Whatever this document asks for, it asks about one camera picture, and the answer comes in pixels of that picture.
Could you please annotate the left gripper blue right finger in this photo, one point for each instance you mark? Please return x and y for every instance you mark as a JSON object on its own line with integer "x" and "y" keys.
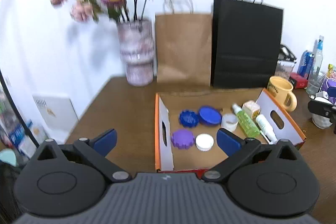
{"x": 228, "y": 142}

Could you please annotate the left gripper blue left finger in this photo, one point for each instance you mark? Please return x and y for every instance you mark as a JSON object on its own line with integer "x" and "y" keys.
{"x": 105, "y": 142}

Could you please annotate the blue round lid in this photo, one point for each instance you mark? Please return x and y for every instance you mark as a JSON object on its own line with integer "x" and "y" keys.
{"x": 209, "y": 116}

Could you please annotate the white plastic bottle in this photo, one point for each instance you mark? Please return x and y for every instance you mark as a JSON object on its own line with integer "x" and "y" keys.
{"x": 266, "y": 129}

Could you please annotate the white ceramic bowl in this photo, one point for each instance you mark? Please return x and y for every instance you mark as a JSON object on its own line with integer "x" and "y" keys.
{"x": 320, "y": 121}

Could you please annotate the clear plastic bottle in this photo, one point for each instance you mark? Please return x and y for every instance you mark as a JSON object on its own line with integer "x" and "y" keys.
{"x": 313, "y": 80}

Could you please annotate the green spray bottle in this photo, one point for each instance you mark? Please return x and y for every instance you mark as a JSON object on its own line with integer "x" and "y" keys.
{"x": 246, "y": 123}

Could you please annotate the white round cap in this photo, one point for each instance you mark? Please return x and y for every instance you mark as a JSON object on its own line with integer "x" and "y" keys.
{"x": 204, "y": 142}

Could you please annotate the red small box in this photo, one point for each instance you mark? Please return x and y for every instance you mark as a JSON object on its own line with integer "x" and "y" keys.
{"x": 298, "y": 81}

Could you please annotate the yellow mug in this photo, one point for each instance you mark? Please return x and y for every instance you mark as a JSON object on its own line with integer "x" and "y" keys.
{"x": 282, "y": 90}

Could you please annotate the cream cube block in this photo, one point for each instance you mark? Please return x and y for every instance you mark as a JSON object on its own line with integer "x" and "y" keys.
{"x": 251, "y": 108}

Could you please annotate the blue soda can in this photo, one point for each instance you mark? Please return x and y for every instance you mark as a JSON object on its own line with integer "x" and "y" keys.
{"x": 305, "y": 64}

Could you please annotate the blue gear lid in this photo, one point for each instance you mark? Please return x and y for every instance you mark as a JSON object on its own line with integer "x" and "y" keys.
{"x": 188, "y": 118}

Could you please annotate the purple gear lid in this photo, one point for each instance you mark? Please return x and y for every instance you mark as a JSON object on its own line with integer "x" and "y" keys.
{"x": 183, "y": 139}

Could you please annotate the red cardboard box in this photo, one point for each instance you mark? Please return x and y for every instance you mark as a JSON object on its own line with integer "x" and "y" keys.
{"x": 168, "y": 106}

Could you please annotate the black paper bag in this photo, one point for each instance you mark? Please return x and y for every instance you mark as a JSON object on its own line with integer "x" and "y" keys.
{"x": 246, "y": 40}

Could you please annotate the pink marbled vase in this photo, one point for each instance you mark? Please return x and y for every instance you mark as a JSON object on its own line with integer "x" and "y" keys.
{"x": 137, "y": 51}

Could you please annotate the brown paper bag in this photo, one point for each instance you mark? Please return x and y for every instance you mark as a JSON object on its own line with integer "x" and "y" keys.
{"x": 183, "y": 38}

